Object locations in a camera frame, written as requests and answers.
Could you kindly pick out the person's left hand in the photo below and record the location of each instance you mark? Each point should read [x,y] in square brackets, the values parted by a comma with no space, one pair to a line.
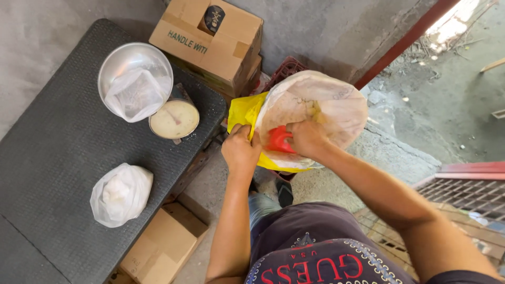
[240,152]

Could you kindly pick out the person's right hand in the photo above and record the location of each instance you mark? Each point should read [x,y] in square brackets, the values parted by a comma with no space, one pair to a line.
[307,138]

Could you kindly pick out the person's right fingers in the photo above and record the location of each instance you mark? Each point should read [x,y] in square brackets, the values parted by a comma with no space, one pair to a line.
[294,132]

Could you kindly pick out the red plastic scoop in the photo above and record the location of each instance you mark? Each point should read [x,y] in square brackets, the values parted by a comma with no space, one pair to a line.
[278,140]

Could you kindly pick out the yellow and white woven sack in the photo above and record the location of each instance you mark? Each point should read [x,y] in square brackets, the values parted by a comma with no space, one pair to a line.
[315,110]

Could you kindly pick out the person's black shoe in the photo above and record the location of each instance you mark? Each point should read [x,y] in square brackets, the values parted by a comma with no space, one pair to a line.
[284,192]

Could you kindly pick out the dark red plastic crate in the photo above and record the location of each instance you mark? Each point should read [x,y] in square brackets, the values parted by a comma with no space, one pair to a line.
[284,71]

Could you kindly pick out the person's blue jeans leg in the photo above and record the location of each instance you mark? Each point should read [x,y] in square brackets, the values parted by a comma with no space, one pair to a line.
[261,207]

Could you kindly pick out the round dial weighing scale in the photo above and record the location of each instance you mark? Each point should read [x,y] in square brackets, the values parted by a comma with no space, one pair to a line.
[174,116]

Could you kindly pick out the person's dark printed shirt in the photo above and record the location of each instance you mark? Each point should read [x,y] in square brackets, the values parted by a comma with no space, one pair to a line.
[327,248]

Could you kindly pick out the brown cardboard box with print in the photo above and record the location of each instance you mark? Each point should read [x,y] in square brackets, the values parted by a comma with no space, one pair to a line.
[209,39]

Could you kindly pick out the clear plastic bag in pan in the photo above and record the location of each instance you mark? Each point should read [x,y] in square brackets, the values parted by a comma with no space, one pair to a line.
[136,94]

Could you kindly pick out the plain brown cardboard box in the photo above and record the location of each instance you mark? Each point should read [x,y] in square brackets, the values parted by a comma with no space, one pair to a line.
[163,246]

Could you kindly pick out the silver metal scale pan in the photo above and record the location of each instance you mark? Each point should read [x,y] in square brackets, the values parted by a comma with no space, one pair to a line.
[130,63]

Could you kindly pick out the filled white plastic bag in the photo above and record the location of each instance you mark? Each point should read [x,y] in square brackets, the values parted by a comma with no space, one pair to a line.
[120,195]

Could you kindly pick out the dark textured table mat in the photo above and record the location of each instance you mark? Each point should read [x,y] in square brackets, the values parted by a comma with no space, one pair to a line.
[79,157]

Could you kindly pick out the red metal door frame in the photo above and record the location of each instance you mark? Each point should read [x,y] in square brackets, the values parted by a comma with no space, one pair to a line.
[402,41]

